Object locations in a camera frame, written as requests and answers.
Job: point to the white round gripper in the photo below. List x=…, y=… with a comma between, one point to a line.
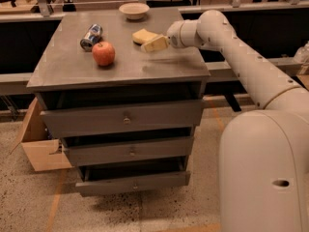
x=174, y=35

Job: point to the yellow sponge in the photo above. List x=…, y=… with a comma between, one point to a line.
x=142, y=36

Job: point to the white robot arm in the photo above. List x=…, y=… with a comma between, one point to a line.
x=264, y=153

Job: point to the white ceramic bowl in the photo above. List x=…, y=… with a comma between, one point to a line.
x=134, y=11

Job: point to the red apple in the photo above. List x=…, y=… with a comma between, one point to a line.
x=103, y=53

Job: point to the blue silver soda can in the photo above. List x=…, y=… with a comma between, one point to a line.
x=92, y=37

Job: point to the grey drawer cabinet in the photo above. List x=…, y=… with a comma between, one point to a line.
x=68, y=77

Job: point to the middle grey drawer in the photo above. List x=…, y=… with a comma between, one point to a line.
x=129, y=151

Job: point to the grey drawer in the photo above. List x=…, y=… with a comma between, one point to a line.
x=122, y=118
x=132, y=184
x=129, y=151

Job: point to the top grey drawer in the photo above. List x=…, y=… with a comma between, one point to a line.
x=122, y=118

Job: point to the clear sanitizer pump bottle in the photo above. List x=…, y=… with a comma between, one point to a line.
x=302, y=54

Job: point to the bottom grey drawer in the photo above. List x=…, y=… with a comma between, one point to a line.
x=132, y=184

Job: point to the grey metal railing ledge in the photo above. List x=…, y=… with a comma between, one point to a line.
x=15, y=83

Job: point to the brown cardboard box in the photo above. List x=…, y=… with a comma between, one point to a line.
x=43, y=153

